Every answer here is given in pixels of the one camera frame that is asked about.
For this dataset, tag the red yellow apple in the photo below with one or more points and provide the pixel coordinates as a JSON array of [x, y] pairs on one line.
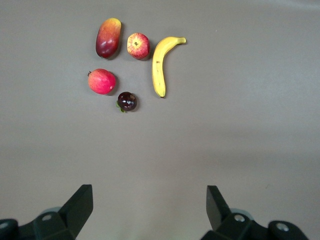
[[138, 46]]

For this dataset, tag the yellow banana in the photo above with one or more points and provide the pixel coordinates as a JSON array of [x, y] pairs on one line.
[[158, 70]]

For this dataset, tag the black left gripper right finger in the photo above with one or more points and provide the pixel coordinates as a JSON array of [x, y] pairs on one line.
[[217, 212]]

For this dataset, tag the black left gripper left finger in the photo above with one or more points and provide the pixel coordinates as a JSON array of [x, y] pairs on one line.
[[75, 207]]

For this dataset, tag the dark purple mangosteen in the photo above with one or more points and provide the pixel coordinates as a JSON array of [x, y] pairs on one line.
[[127, 102]]

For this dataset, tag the round pink red fruit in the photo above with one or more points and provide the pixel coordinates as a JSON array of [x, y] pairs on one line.
[[101, 81]]

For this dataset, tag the red yellow mango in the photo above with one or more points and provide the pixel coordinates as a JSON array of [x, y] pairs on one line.
[[108, 38]]

